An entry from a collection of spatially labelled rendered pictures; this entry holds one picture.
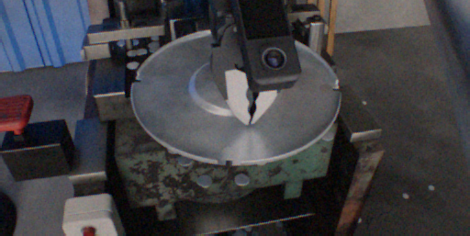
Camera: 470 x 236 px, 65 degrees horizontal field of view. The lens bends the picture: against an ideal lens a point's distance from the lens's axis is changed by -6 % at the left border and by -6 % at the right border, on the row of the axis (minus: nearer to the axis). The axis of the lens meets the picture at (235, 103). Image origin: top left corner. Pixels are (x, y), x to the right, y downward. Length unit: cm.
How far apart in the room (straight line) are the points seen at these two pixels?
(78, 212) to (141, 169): 13
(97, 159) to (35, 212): 86
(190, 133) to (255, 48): 18
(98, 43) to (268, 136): 43
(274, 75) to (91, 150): 43
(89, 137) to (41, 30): 142
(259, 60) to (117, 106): 42
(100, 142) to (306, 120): 36
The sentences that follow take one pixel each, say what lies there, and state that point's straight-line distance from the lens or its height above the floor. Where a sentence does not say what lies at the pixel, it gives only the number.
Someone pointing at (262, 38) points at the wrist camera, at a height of 94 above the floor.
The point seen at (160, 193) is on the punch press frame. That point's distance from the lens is 74.
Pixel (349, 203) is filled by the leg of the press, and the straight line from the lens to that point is 82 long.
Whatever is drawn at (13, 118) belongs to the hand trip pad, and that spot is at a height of 76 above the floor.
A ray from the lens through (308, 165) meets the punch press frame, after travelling 77.
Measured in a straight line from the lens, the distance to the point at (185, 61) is 60.
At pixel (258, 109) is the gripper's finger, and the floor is 81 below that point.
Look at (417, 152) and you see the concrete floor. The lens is 169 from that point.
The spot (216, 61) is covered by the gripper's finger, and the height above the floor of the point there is 89.
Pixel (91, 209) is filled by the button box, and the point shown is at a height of 63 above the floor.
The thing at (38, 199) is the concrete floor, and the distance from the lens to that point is 155.
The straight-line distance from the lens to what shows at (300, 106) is 52.
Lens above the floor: 111
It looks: 39 degrees down
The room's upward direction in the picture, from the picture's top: straight up
